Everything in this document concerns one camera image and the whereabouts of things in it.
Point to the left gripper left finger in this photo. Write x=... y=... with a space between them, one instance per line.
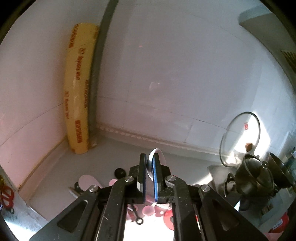
x=99 y=214

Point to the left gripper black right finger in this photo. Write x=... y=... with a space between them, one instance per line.
x=199 y=213

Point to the black ladle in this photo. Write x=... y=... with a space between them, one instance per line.
x=119 y=173

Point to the pink round lid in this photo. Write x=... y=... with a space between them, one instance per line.
x=85 y=181

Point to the black cooking pot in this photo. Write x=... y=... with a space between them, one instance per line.
x=257 y=181

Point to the glass pot lid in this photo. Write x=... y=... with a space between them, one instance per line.
x=241 y=137

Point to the yellow cling wrap roll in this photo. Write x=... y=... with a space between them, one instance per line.
x=76 y=85

